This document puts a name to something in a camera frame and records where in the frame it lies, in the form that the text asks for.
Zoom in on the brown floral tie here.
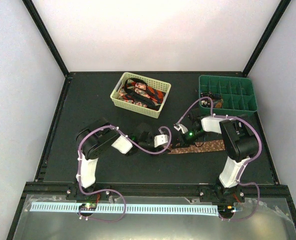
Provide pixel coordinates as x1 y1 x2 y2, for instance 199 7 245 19
168 140 225 155

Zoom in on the cream plastic basket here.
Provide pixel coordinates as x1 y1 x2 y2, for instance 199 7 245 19
110 72 171 119

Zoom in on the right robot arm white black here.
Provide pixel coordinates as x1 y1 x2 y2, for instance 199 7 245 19
200 114 262 202

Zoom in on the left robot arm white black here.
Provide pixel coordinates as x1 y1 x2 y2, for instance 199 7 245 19
75 117 172 200

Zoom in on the rolled dark floral tie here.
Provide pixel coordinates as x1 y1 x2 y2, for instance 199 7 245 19
200 92 224 109

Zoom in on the red black striped tie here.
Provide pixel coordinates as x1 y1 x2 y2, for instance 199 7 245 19
123 78 165 111

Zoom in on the pink floral black tie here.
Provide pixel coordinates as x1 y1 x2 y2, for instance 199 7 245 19
117 87 151 108

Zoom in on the green divided organizer tray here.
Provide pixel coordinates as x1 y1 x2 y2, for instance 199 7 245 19
199 75 257 116

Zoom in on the right controller board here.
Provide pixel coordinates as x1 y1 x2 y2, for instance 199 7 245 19
218 201 243 221

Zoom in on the controller board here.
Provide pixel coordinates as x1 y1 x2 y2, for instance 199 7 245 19
218 201 243 221
78 194 100 212

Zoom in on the left controller board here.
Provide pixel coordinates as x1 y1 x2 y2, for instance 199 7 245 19
78 194 100 212

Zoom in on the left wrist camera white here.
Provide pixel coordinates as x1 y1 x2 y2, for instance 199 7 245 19
154 134 169 148

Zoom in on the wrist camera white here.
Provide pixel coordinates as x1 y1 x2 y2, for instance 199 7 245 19
174 123 188 134
154 134 169 148

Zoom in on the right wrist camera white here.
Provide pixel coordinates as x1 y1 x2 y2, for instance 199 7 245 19
174 123 188 134

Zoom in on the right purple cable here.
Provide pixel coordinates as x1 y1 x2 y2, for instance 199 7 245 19
175 96 263 223

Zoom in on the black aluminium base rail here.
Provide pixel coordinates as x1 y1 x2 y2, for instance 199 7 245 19
25 181 295 208

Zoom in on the light blue slotted cable duct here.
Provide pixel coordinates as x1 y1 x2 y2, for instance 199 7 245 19
29 202 218 217

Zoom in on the right black frame post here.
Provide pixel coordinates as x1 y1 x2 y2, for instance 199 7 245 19
242 0 291 77

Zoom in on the black frame post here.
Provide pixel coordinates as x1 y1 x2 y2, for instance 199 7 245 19
242 0 291 77
22 0 69 77

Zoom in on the left black frame post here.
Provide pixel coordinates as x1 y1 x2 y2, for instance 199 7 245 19
22 0 69 77

